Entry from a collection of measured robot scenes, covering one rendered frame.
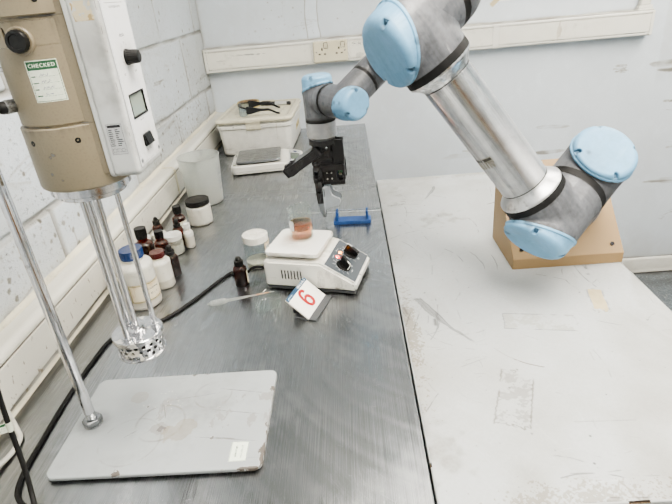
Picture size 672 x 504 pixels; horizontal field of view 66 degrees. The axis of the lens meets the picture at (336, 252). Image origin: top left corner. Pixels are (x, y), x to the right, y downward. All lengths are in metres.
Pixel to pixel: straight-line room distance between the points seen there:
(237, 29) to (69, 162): 1.89
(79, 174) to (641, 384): 0.81
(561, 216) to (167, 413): 0.72
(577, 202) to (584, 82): 1.71
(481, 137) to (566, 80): 1.76
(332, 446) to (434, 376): 0.21
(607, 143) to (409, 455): 0.64
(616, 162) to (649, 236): 2.07
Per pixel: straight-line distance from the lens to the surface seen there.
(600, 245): 1.23
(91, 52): 0.60
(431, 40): 0.83
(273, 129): 2.10
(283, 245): 1.11
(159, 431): 0.84
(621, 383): 0.91
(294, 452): 0.77
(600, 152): 1.04
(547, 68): 2.60
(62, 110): 0.62
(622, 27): 2.64
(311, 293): 1.06
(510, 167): 0.92
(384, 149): 2.52
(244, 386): 0.87
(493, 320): 1.00
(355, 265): 1.11
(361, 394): 0.84
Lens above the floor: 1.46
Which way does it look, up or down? 27 degrees down
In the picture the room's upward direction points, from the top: 5 degrees counter-clockwise
